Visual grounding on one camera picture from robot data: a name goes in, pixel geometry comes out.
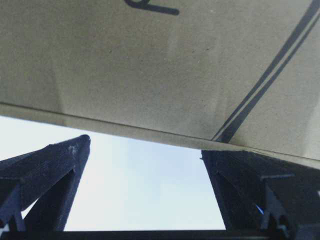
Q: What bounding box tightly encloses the brown polymaker cardboard box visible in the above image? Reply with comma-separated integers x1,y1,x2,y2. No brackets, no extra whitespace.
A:
0,0,320,168

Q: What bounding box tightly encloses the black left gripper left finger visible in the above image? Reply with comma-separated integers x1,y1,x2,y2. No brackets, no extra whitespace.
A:
0,134,91,232

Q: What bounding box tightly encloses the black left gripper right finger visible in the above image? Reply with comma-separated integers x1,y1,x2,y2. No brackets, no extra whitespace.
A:
201,150,320,232

